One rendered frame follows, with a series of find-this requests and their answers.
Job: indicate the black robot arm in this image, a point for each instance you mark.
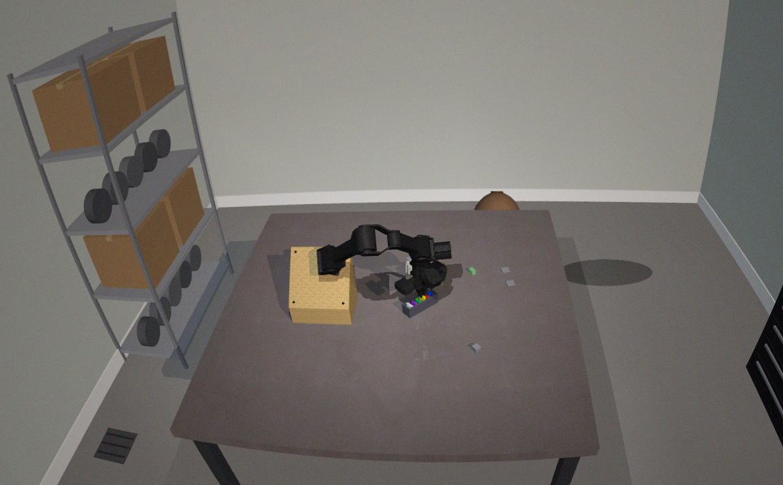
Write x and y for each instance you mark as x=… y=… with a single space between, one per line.
x=421 y=249

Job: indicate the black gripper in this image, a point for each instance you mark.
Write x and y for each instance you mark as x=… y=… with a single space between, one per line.
x=406 y=287

